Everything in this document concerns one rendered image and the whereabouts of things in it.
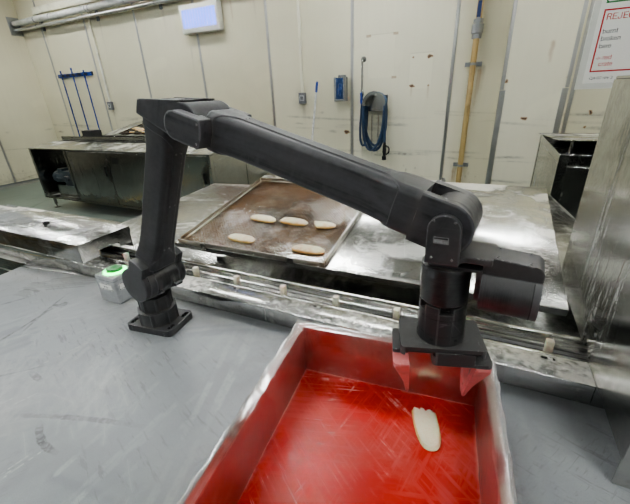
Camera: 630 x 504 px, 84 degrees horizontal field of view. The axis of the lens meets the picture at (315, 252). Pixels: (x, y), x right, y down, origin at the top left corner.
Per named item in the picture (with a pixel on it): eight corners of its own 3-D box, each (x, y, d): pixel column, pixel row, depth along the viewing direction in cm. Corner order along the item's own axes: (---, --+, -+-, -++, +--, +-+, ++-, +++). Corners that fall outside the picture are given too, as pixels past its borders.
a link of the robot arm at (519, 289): (445, 193, 43) (427, 213, 37) (556, 201, 38) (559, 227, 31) (437, 279, 48) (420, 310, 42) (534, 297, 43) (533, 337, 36)
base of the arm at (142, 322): (127, 329, 81) (170, 337, 77) (117, 299, 77) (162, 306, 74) (153, 309, 88) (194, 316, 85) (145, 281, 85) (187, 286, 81)
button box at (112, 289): (103, 310, 95) (91, 274, 90) (128, 296, 101) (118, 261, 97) (124, 317, 92) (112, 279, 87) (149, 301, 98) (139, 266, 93)
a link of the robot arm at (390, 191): (218, 133, 59) (164, 141, 51) (219, 97, 56) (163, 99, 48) (472, 236, 44) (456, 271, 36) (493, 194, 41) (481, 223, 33)
